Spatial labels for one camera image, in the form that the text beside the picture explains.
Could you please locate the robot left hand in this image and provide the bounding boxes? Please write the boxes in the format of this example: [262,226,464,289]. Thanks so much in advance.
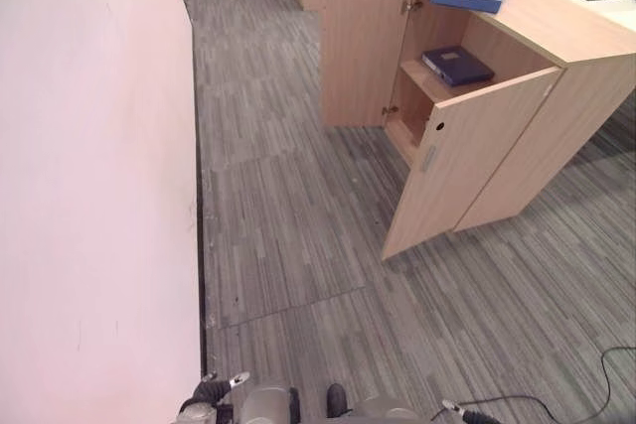
[177,370,251,424]

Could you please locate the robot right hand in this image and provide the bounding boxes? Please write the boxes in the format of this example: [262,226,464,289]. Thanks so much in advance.
[440,398,500,424]

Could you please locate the wooden cabinet shelf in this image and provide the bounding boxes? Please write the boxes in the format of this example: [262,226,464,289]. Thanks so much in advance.
[398,58,498,105]

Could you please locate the dark blue folder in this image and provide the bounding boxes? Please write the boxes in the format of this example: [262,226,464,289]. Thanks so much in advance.
[420,46,496,86]

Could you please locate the cabinet door with latch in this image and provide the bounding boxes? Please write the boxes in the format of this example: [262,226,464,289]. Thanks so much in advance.
[317,0,415,129]

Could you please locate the wooden office cabinet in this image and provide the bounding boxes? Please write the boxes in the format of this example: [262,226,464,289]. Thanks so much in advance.
[370,0,636,234]

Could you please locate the robot left silver leg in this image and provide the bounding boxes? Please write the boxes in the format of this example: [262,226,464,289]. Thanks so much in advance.
[239,385,292,424]

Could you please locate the robot dark left foot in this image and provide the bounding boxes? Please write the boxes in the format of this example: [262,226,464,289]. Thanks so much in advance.
[287,386,303,424]

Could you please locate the robot dark foot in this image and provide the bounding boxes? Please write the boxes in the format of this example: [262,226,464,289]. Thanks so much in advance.
[325,382,350,418]
[287,386,303,424]

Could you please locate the robot dark right foot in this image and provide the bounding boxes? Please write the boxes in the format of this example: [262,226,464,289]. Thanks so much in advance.
[325,382,350,418]

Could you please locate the black cable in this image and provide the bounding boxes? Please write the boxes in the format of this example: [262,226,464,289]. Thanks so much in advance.
[429,346,636,423]

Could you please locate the black wall baseboard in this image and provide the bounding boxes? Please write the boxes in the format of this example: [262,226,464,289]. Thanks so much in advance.
[194,95,211,376]

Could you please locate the cabinet door with handle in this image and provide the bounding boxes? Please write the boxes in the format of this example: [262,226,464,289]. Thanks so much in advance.
[381,66,565,262]

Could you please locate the grey door handle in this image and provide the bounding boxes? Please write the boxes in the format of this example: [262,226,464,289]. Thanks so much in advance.
[420,144,438,174]

